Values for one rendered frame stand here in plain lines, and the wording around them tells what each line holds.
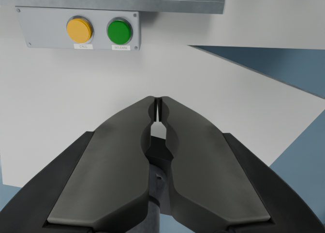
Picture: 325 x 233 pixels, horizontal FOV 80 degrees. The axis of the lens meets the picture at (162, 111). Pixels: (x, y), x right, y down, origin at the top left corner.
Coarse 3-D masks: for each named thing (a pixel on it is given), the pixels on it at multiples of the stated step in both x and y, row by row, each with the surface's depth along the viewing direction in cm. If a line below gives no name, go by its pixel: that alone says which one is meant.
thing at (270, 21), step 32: (256, 0) 42; (288, 0) 42; (320, 0) 43; (0, 32) 44; (160, 32) 45; (192, 32) 45; (224, 32) 46; (256, 32) 46; (288, 32) 46; (320, 32) 46
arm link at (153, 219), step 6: (150, 204) 49; (156, 204) 50; (150, 210) 48; (156, 210) 49; (150, 216) 47; (156, 216) 48; (144, 222) 45; (150, 222) 45; (156, 222) 47; (132, 228) 43; (138, 228) 43; (144, 228) 44; (150, 228) 44; (156, 228) 46
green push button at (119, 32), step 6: (114, 24) 34; (120, 24) 34; (126, 24) 34; (108, 30) 34; (114, 30) 34; (120, 30) 34; (126, 30) 34; (114, 36) 35; (120, 36) 35; (126, 36) 35; (114, 42) 35; (120, 42) 35; (126, 42) 35
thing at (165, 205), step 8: (152, 136) 62; (152, 144) 59; (160, 144) 60; (152, 152) 56; (160, 152) 57; (168, 152) 58; (152, 160) 55; (160, 160) 55; (168, 160) 55; (168, 168) 57; (168, 176) 60; (168, 184) 62; (168, 192) 64; (168, 200) 67; (160, 208) 70; (168, 208) 70
